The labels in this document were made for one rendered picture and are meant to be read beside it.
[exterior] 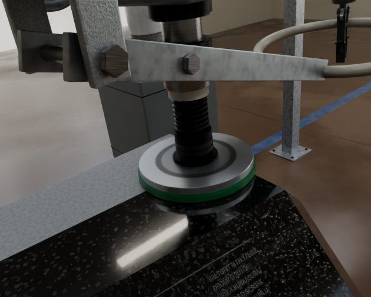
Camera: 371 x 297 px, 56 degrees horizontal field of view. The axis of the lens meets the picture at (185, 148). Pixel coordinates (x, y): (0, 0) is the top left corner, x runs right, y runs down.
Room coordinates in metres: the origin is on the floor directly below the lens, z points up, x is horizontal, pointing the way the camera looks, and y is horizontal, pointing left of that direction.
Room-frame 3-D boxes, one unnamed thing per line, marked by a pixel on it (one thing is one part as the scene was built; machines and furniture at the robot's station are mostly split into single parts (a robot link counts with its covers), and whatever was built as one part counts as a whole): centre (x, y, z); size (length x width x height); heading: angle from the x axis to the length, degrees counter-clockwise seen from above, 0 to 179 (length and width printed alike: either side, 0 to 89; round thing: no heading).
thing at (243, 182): (0.57, -0.02, 0.84); 0.22 x 0.22 x 0.04
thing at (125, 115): (1.59, 0.10, 0.40); 0.50 x 0.50 x 0.80; 37
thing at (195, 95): (0.57, -0.02, 0.99); 0.07 x 0.07 x 0.04
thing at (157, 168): (0.57, -0.02, 0.84); 0.21 x 0.21 x 0.01
